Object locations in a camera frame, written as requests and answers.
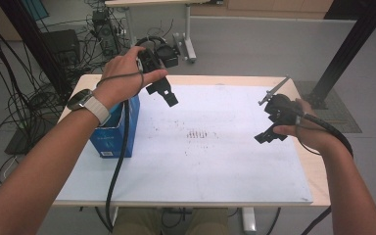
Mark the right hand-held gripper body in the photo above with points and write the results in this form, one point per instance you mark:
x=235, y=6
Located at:
x=282, y=109

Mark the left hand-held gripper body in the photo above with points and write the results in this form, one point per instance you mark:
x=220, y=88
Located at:
x=151, y=60

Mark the blue cardboard box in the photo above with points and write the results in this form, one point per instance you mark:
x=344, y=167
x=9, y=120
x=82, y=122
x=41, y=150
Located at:
x=117, y=140

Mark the person's right hand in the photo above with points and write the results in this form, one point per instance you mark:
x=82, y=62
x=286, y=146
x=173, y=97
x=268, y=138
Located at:
x=310, y=137

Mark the person's left hand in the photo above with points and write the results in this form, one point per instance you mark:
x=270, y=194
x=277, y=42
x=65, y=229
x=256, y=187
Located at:
x=120, y=78

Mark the black computer tower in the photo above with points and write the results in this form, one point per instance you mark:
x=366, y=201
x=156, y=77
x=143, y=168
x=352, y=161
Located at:
x=106, y=32

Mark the white desk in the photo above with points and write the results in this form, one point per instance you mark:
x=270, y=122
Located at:
x=189, y=19

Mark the wristwatch with white band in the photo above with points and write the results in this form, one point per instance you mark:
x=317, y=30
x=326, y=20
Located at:
x=94, y=107

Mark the white table mat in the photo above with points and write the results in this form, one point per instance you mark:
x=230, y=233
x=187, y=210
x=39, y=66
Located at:
x=192, y=176

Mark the white table leg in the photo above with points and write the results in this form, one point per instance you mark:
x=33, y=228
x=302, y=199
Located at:
x=115, y=215
x=248, y=220

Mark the black box on floor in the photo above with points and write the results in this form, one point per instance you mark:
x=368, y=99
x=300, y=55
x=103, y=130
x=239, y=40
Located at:
x=62, y=45

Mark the black metal stand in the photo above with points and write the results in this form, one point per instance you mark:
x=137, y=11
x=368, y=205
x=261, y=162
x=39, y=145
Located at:
x=29, y=39
x=352, y=42

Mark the person's right leg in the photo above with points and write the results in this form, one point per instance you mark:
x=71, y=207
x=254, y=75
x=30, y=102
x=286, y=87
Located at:
x=212, y=222

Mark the person's leg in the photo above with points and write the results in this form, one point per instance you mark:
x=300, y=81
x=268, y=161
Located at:
x=212, y=222
x=138, y=222

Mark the person's left leg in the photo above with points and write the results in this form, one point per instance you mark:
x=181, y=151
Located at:
x=138, y=222

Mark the teal panel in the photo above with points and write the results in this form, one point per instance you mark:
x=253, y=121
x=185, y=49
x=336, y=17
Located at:
x=36, y=8

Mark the black floor plate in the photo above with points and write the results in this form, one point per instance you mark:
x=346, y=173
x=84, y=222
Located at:
x=19, y=143

